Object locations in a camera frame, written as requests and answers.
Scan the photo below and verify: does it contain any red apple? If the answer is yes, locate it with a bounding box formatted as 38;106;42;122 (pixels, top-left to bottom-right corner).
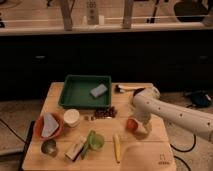
126;119;138;132

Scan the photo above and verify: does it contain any dark purple bowl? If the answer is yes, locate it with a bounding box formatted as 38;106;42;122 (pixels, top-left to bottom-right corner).
133;88;144;98

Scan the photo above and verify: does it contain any dark blue bag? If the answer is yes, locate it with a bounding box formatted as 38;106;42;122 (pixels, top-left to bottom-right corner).
184;91;212;108

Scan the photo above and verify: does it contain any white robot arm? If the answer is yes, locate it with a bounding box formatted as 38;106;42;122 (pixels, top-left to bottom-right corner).
132;87;213;144

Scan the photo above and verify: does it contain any bunch of dark grapes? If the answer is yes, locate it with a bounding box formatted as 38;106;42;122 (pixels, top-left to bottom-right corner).
91;106;117;120

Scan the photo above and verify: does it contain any grey folded cloth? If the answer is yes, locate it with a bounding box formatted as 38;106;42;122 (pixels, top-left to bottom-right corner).
41;113;59;138

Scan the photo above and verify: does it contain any wooden block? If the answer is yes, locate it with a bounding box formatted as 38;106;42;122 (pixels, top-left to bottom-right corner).
65;136;86;161

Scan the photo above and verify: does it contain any green plastic tray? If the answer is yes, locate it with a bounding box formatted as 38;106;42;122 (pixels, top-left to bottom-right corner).
58;75;111;109

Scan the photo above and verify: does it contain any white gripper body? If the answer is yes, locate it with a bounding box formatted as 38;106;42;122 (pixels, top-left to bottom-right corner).
129;115;152;135

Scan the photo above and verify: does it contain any wooden handled brush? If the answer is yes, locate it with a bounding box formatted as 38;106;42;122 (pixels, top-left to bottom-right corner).
115;84;140;93

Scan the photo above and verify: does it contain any black cable on floor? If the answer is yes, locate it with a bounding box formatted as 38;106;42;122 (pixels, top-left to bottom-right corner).
170;134;198;171

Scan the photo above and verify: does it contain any yellow banana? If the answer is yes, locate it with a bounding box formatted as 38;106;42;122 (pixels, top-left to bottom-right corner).
113;134;121;163

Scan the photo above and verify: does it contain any white paper cup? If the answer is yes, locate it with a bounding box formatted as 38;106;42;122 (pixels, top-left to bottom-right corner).
63;109;80;128

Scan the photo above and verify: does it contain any green measuring scoop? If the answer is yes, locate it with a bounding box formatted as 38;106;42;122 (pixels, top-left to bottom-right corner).
81;130;105;159

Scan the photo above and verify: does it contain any grey sponge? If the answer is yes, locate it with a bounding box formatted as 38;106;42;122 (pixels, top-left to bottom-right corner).
90;84;108;98

